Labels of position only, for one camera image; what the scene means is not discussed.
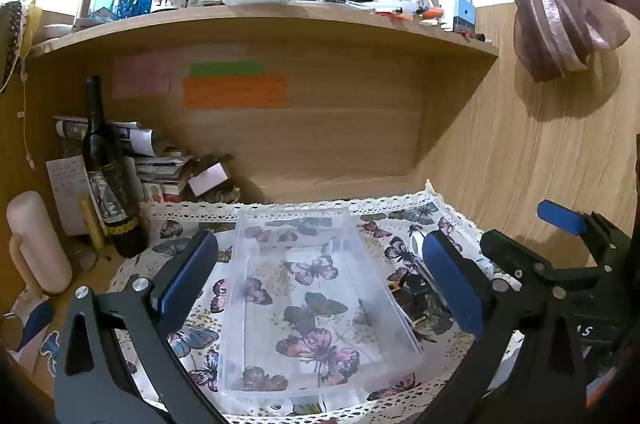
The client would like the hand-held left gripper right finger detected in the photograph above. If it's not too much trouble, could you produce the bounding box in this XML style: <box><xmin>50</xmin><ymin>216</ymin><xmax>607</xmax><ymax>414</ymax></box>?
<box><xmin>415</xmin><ymin>230</ymin><xmax>586</xmax><ymax>424</ymax></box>

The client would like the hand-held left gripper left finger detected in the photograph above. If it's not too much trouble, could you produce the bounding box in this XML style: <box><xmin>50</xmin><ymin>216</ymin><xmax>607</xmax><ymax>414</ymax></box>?
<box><xmin>54</xmin><ymin>230</ymin><xmax>226</xmax><ymax>424</ymax></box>

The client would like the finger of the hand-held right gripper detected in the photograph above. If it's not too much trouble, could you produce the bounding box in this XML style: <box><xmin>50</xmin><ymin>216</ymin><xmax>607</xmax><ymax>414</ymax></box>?
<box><xmin>480</xmin><ymin>229</ymin><xmax>601</xmax><ymax>289</ymax></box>
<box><xmin>537</xmin><ymin>200</ymin><xmax>628</xmax><ymax>267</ymax></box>

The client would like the clear plastic storage box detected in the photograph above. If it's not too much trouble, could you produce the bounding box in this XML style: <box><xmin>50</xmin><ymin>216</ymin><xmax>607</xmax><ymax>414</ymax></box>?
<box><xmin>217</xmin><ymin>206</ymin><xmax>426</xmax><ymax>397</ymax></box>

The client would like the person's right forearm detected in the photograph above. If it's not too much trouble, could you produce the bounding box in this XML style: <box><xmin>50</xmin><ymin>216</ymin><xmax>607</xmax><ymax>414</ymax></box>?
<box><xmin>587</xmin><ymin>369</ymin><xmax>638</xmax><ymax>411</ymax></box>

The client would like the butterfly print lace tablecloth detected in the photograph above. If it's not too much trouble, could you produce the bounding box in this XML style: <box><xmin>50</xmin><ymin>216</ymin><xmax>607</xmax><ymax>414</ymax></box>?
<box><xmin>107</xmin><ymin>181</ymin><xmax>526</xmax><ymax>424</ymax></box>

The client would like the stack of books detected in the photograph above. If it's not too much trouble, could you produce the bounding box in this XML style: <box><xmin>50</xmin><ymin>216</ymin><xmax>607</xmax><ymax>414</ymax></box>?
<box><xmin>125</xmin><ymin>149</ymin><xmax>201</xmax><ymax>205</ymax></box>

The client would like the pink card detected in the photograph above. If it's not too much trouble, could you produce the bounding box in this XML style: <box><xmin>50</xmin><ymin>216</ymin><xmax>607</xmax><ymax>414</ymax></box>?
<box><xmin>187</xmin><ymin>161</ymin><xmax>231</xmax><ymax>197</ymax></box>

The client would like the yellow pencil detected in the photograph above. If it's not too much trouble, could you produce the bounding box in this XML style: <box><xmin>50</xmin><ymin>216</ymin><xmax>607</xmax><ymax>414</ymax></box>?
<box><xmin>80</xmin><ymin>199</ymin><xmax>106</xmax><ymax>255</ymax></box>

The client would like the dark wine bottle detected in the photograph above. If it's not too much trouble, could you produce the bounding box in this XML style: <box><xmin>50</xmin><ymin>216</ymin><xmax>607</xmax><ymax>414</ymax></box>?
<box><xmin>82</xmin><ymin>75</ymin><xmax>148</xmax><ymax>257</ymax></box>

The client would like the white notepad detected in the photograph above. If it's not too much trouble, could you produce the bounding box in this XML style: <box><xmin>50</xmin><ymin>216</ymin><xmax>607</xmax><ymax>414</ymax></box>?
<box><xmin>46</xmin><ymin>155</ymin><xmax>93</xmax><ymax>237</ymax></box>

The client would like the rolled magazine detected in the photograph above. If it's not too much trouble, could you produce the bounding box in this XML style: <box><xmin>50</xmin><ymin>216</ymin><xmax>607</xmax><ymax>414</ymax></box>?
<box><xmin>54</xmin><ymin>116</ymin><xmax>156</xmax><ymax>157</ymax></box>

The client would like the round metal disc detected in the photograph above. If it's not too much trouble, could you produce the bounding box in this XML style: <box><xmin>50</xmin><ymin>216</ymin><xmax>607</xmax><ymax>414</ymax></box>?
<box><xmin>0</xmin><ymin>311</ymin><xmax>26</xmax><ymax>351</ymax></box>

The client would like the orange sticky note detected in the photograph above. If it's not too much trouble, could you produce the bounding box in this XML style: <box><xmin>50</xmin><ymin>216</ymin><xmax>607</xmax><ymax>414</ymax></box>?
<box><xmin>182</xmin><ymin>74</ymin><xmax>290</xmax><ymax>109</ymax></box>

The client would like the pink sticky note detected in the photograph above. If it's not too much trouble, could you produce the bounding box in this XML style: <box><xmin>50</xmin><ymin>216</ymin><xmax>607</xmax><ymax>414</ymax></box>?
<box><xmin>112</xmin><ymin>56</ymin><xmax>173</xmax><ymax>98</ymax></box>

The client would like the green sticky note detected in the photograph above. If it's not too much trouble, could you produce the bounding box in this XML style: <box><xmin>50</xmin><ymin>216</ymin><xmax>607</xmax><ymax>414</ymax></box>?
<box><xmin>190</xmin><ymin>62</ymin><xmax>264</xmax><ymax>77</ymax></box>

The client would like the blue rectangular block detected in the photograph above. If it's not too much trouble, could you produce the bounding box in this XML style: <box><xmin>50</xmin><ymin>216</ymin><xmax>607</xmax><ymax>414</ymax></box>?
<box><xmin>452</xmin><ymin>0</ymin><xmax>476</xmax><ymax>33</ymax></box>

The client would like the wooden shelf board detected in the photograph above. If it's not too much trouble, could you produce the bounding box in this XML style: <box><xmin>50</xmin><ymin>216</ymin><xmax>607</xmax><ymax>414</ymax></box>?
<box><xmin>27</xmin><ymin>1</ymin><xmax>501</xmax><ymax>59</ymax></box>

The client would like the black yellow lace strap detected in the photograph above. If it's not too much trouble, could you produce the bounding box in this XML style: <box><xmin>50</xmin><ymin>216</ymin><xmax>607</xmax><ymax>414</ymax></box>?
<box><xmin>0</xmin><ymin>0</ymin><xmax>32</xmax><ymax>90</ymax></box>

